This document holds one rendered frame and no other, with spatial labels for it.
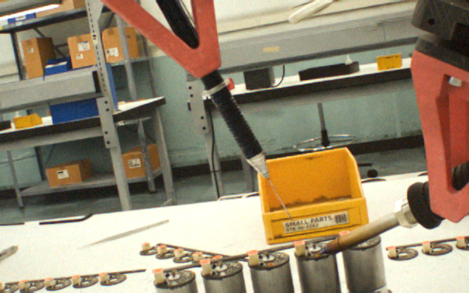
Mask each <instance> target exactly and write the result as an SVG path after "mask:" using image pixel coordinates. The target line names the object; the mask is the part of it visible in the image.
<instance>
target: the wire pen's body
mask: <svg viewBox="0 0 469 293"><path fill-rule="evenodd" d="M155 1H156V3H157V5H158V7H159V9H160V10H161V12H162V14H163V15H164V18H165V19H166V20H167V24H168V25H169V26H170V27H171V29H172V31H173V32H174V34H175V35H176V36H177V37H178V38H180V40H181V41H182V42H183V43H186V44H187V45H188V46H189V47H191V48H192V49H196V48H198V46H199V38H198V33H197V31H196V30H195V29H194V27H193V25H192V24H191V21H192V22H193V24H194V26H195V28H196V29H197V30H198V28H197V24H196V23H195V22H194V20H193V18H192V17H191V15H190V13H189V12H188V10H187V7H186V5H185V4H184V2H183V0H181V3H182V4H183V6H184V9H185V11H186V12H187V14H188V16H189V17H190V19H191V21H190V19H189V18H188V16H187V14H186V12H185V11H184V9H183V6H182V5H181V3H180V1H178V0H155ZM200 80H201V82H202V83H203V85H204V87H205V89H206V91H204V92H203V95H204V96H205V97H207V96H209V97H211V99H212V100H213V103H214V104H215V105H216V108H217V109H218V111H219V114H220V115H221V116H222V118H223V119H224V121H225V122H226V125H227V128H229V131H230V134H231V135H233V137H234V140H235V141H236V144H238V145H237V146H238V147H239V148H240V151H241V152H243V155H244V157H245V158H246V160H248V159H250V158H252V157H255V156H257V155H258V154H259V153H260V152H261V151H262V150H264V149H262V147H261V146H260V143H259V141H258V140H257V138H256V136H255V135H254V132H252V129H251V128H250V126H248V125H249V124H248V122H247V120H246V119H245V116H243V113H241V110H240V108H239V107H238V105H237V103H236V100H235V98H234V97H233V96H232V93H230V91H229V89H228V87H227V85H228V84H229V83H230V82H229V79H228V78H226V79H225V80H223V77H222V75H221V74H220V73H219V71H218V69H217V70H215V71H213V72H212V73H210V74H207V75H206V76H204V77H202V78H201V79H200Z"/></svg>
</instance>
